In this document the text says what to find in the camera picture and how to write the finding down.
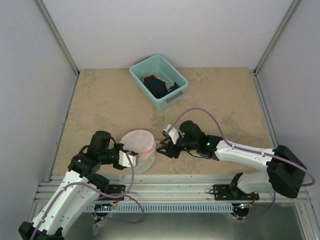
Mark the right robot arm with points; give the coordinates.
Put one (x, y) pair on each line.
(279, 169)

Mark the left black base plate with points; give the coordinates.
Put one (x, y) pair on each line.
(114, 189)

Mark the aluminium rail frame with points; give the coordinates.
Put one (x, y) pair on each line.
(170, 189)

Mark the white mesh laundry bag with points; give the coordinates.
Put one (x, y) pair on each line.
(143, 143)

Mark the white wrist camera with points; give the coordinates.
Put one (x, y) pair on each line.
(128, 159)
(169, 131)

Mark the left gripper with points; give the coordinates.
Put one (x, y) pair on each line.
(119, 145)

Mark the dark clothes in bin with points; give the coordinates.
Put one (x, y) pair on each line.
(157, 87)

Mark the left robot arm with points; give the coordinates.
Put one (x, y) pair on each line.
(80, 186)

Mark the right circuit board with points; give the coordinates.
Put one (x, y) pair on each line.
(245, 205)

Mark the frame post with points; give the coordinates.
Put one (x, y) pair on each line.
(293, 7)
(56, 34)

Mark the right frame post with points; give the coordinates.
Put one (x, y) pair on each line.
(293, 7)

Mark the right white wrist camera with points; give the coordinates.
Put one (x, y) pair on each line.
(169, 131)

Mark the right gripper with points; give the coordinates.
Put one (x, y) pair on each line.
(171, 150)

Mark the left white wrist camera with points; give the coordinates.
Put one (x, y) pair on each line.
(128, 159)

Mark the teal plastic bin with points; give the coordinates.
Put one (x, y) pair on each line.
(159, 65)

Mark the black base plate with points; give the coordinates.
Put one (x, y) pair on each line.
(223, 192)
(114, 189)

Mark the beige garment in bin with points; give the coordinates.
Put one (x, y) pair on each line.
(149, 74)

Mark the left frame post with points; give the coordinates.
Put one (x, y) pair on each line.
(56, 34)

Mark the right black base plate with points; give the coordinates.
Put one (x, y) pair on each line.
(223, 192)

